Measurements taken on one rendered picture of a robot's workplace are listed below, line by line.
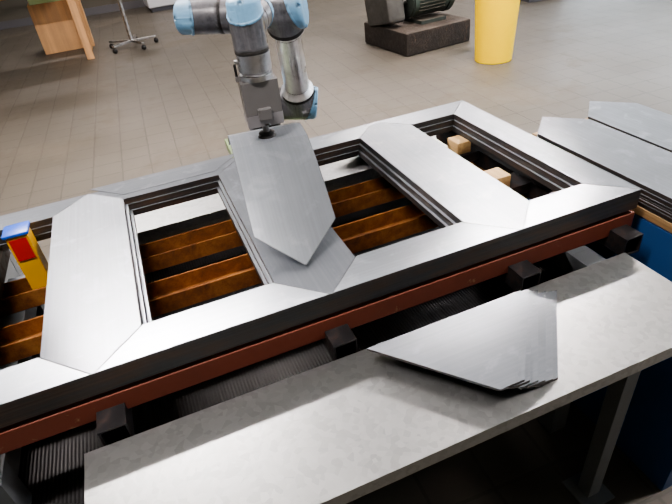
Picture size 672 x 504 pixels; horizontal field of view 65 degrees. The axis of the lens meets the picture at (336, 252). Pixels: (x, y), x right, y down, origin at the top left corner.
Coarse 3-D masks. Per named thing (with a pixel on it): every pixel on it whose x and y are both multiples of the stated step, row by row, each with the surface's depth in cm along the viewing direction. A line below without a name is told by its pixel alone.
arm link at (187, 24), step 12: (180, 0) 119; (192, 0) 118; (204, 0) 118; (216, 0) 118; (180, 12) 117; (192, 12) 117; (204, 12) 117; (216, 12) 117; (180, 24) 119; (192, 24) 118; (204, 24) 118; (216, 24) 118
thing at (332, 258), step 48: (336, 144) 160; (480, 144) 159; (96, 192) 148; (144, 192) 145; (192, 192) 149; (240, 192) 140; (0, 240) 136; (336, 240) 117; (528, 240) 116; (144, 288) 115; (384, 288) 107; (240, 336) 99; (96, 384) 92
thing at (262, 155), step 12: (264, 144) 122; (276, 144) 122; (288, 144) 122; (300, 144) 122; (240, 156) 120; (252, 156) 120; (264, 156) 120; (276, 156) 120; (288, 156) 120; (300, 156) 120; (312, 156) 120; (240, 168) 118; (252, 168) 118
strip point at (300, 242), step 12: (288, 228) 112; (300, 228) 112; (312, 228) 112; (324, 228) 112; (264, 240) 110; (276, 240) 111; (288, 240) 111; (300, 240) 111; (312, 240) 111; (288, 252) 110; (300, 252) 110; (312, 252) 110
